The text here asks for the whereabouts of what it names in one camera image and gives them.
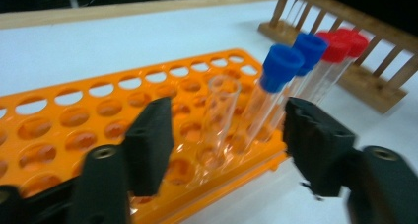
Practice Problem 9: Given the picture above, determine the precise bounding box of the clear test tube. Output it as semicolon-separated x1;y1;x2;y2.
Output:
196;75;243;186
285;0;314;25

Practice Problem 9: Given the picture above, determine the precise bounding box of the orange plastic test tube rack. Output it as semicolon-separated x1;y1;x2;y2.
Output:
0;48;290;224

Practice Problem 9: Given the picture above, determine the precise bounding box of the red capped test tube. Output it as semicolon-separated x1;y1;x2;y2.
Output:
314;27;370;107
297;31;353;107

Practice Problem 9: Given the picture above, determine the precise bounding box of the blue capped test tube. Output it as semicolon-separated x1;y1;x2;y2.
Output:
269;32;329;133
226;43;306;163

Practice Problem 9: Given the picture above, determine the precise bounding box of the white table mat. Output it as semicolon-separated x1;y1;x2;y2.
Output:
0;0;418;224

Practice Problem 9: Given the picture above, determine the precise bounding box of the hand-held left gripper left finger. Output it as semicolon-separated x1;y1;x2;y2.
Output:
122;96;174;197

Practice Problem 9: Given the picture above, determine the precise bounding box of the wooden test tube rack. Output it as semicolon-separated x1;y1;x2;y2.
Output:
257;0;418;114

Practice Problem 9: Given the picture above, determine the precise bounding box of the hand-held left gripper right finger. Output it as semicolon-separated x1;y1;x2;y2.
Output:
283;96;358;198

